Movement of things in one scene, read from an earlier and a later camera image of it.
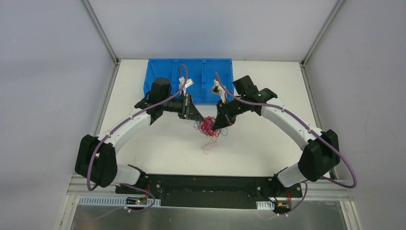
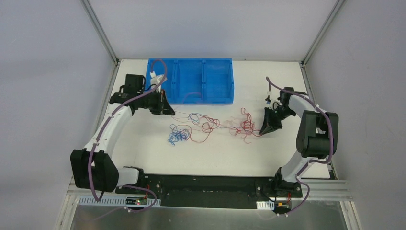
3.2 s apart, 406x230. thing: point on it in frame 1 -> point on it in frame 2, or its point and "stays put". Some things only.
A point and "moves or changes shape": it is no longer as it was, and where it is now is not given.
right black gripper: [226, 111] -> [274, 115]
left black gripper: [186, 105] -> [161, 102]
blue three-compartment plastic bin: [202, 71] stays put
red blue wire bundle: [206, 126] moves or changes shape
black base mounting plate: [214, 190] stays put
